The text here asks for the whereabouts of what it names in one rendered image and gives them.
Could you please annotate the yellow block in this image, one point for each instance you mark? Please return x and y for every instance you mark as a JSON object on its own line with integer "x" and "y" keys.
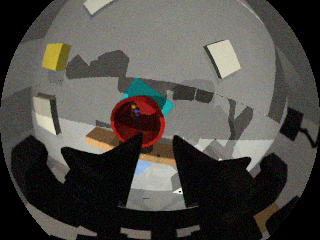
{"x": 56, "y": 56}

